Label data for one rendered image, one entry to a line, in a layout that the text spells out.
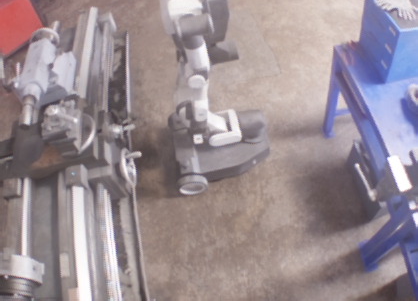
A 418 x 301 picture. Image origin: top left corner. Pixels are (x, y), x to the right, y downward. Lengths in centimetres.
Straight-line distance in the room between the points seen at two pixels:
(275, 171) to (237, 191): 30
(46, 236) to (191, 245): 100
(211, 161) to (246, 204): 37
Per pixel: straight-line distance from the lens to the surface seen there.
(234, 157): 240
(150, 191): 259
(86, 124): 181
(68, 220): 174
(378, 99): 188
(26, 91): 193
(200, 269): 232
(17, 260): 140
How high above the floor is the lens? 224
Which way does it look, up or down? 55 degrees down
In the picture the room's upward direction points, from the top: 17 degrees counter-clockwise
